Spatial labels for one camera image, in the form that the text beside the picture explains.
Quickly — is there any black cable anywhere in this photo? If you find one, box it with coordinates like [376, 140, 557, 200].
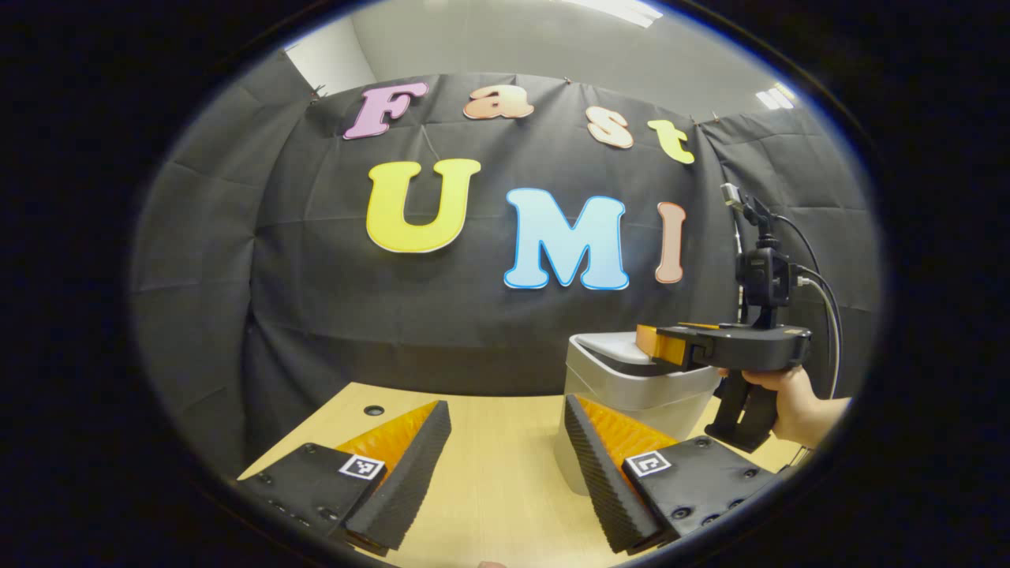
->
[777, 215, 844, 399]
[795, 268, 839, 332]

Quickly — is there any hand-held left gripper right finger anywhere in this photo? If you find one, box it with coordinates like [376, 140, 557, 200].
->
[564, 394, 790, 555]

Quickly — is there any grey desktop garbage bin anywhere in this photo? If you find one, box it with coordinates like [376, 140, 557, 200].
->
[552, 331, 723, 496]

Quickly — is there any wooden desktop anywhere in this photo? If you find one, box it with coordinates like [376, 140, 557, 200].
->
[237, 383, 806, 568]

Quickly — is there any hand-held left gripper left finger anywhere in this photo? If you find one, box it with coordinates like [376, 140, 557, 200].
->
[237, 400, 452, 557]

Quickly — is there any large ceiling light panel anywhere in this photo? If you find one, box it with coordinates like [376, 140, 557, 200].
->
[564, 0, 664, 28]

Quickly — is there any black backdrop cloth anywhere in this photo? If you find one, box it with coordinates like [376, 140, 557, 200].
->
[130, 51, 883, 474]

